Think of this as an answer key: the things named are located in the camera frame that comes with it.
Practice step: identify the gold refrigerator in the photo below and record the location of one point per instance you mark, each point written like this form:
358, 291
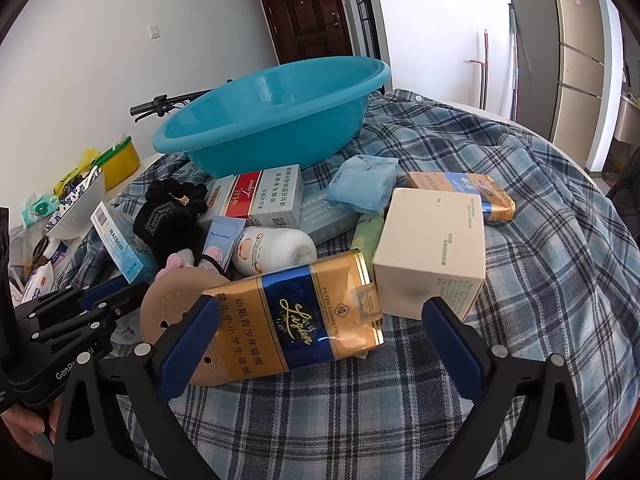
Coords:
575, 60

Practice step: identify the metal pole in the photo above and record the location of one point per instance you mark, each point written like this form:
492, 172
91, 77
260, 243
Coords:
484, 70

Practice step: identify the red white cigarette carton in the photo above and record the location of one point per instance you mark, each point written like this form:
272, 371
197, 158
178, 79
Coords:
260, 197

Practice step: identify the white spoon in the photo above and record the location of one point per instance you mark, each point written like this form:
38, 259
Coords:
91, 175

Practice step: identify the white wet wipes pack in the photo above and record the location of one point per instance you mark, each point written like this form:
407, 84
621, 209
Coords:
39, 282

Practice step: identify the light blue printed pack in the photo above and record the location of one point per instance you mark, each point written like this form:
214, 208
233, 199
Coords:
120, 245

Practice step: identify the blue plaid cloth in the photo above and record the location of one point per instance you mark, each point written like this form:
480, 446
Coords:
500, 310

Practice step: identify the dark chair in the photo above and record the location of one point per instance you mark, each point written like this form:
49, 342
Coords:
625, 185

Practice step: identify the white lotion bottle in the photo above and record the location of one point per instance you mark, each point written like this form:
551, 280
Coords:
280, 250

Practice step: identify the pink white plush toy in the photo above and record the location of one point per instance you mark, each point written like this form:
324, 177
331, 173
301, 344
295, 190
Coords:
180, 260

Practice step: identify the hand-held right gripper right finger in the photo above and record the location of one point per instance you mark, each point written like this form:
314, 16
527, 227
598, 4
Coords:
452, 350

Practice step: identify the white wall switch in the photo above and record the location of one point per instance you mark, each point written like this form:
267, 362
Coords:
154, 31

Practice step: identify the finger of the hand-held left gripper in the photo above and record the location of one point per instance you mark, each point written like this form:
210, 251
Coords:
95, 292
120, 305

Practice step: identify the white jar with blue label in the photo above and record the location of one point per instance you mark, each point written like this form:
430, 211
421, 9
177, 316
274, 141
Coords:
57, 252

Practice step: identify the person's left hand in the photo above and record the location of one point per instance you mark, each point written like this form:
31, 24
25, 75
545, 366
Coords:
25, 422

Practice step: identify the green tube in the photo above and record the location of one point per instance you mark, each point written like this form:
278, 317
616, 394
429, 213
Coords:
367, 235

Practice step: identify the tan round toy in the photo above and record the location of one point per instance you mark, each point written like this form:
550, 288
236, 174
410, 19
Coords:
170, 305

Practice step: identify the yellow plastic bag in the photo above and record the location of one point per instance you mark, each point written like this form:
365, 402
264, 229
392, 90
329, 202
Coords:
75, 172

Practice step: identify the grey blue flat box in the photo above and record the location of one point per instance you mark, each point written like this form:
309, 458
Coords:
325, 220

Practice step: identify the scissors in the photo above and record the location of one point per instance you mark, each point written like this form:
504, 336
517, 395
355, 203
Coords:
39, 254

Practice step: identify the black framed glass door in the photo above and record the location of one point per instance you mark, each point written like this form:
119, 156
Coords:
367, 5

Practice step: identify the gold blue cigarette pack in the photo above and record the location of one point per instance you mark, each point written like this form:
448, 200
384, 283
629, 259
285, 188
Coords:
300, 320

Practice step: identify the blue plastic basin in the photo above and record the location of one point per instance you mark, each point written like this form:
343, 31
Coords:
260, 125

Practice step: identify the black glove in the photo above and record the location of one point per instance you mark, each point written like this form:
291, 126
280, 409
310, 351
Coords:
167, 220

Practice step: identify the blue patterned white bowl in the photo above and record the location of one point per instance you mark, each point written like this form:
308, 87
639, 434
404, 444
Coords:
75, 210

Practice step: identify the green tissue packet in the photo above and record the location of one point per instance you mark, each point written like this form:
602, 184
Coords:
40, 210

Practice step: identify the light blue soft packet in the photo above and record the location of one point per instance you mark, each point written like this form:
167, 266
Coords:
362, 185

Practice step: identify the beige cardboard box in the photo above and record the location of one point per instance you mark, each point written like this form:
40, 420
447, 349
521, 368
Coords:
425, 240

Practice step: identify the dark brown door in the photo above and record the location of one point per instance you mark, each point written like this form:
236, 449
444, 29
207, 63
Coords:
305, 10

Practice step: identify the white bin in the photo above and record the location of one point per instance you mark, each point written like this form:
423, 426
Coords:
630, 120

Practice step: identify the small light blue box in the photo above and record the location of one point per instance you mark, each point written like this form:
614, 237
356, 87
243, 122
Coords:
222, 240

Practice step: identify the yellow container with green lid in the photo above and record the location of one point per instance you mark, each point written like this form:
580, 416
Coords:
122, 165

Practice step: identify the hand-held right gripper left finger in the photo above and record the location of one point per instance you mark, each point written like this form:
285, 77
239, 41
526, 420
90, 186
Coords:
187, 350

